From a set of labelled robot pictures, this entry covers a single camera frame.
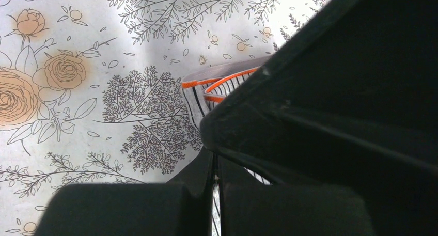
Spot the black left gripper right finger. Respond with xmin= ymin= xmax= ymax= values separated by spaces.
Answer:
xmin=217 ymin=156 xmax=375 ymax=235

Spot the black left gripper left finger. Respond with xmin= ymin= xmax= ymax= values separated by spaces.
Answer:
xmin=35 ymin=149 xmax=213 ymax=235

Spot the floral table cloth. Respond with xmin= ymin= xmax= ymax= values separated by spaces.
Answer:
xmin=1 ymin=0 xmax=330 ymax=235

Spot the grey striped underwear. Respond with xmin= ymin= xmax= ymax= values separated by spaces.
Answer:
xmin=180 ymin=55 xmax=274 ymax=186

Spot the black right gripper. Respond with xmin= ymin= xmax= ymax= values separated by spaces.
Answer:
xmin=200 ymin=0 xmax=437 ymax=235

